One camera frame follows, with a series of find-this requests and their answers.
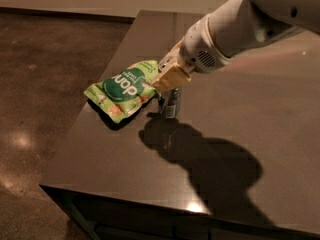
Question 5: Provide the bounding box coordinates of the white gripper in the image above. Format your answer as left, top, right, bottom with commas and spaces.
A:
151, 15, 231, 93

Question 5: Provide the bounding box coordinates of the silver blue redbull can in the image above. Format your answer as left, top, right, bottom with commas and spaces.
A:
158, 88, 182, 119

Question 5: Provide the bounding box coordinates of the green rice chip bag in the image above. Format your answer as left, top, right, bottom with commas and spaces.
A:
84, 60, 158, 123

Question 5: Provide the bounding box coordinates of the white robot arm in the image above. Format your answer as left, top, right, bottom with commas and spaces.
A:
151, 0, 320, 92

